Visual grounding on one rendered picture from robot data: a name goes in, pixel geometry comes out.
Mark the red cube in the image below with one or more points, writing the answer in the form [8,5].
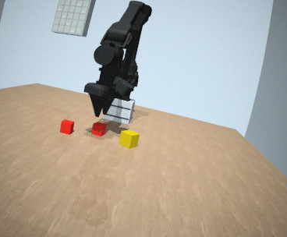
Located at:
[67,127]
[99,129]

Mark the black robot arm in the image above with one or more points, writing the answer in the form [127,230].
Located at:
[123,34]

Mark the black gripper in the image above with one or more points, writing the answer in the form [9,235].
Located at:
[101,96]

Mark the yellow cube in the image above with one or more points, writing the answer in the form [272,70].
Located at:
[129,139]

